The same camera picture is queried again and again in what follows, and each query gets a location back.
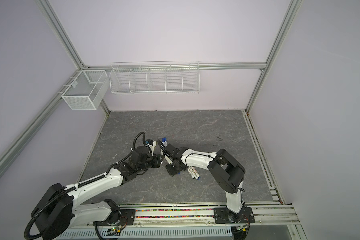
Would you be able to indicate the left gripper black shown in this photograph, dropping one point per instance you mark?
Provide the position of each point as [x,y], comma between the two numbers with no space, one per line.
[157,160]

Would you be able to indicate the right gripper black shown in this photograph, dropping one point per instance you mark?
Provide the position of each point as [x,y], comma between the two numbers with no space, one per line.
[170,171]

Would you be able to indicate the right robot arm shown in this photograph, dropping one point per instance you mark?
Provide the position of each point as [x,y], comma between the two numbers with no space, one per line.
[226,170]

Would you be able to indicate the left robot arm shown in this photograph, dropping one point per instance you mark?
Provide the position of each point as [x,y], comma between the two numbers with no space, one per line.
[63,207]

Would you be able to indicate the white mesh box basket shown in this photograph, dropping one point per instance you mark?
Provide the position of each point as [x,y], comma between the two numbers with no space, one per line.
[87,90]

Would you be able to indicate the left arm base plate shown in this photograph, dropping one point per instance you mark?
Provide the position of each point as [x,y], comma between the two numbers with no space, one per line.
[123,217]

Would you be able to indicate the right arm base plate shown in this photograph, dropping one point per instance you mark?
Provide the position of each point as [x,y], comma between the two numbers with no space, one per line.
[226,216]

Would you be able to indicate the white wire wall basket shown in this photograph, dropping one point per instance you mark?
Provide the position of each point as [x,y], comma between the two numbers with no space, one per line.
[155,77]

